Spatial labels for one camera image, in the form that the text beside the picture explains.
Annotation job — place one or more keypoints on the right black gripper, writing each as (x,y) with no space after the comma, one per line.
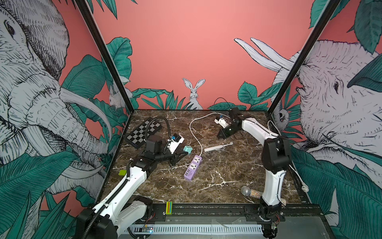
(228,130)

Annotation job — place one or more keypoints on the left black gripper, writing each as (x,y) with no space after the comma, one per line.
(176,156)

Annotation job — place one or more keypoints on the teal charger plug adapter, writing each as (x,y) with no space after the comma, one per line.
(188,149)

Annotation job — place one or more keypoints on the purple power strip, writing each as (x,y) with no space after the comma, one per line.
(193,167)

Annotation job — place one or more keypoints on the white electric toothbrush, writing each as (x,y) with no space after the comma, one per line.
(217,147)

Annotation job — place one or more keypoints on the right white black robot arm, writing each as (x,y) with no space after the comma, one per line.
(276,156)

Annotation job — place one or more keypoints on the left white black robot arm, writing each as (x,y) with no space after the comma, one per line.
(114,215)

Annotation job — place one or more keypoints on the black white checkerboard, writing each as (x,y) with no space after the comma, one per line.
(136,138)

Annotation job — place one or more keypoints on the silver glitter microphone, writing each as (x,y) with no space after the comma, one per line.
(250,192)

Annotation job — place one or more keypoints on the white ventilation grille strip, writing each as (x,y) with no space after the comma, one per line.
(201,229)

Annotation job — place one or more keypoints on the small green circuit board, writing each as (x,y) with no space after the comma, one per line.
(148,230)

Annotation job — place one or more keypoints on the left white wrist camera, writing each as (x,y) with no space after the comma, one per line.
(174,141)

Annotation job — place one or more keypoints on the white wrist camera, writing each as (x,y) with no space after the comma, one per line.
(221,121)
(174,141)

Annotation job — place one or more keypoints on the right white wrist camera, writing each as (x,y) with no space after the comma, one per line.
(221,121)

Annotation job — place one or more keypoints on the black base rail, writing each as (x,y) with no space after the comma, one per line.
(249,211)

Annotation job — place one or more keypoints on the right black frame post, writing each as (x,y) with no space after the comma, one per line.
(320,25)

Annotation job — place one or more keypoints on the black frame post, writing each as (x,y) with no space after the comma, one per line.
(97,37)
(320,25)

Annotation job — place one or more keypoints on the left black frame post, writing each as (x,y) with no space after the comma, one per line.
(97,37)

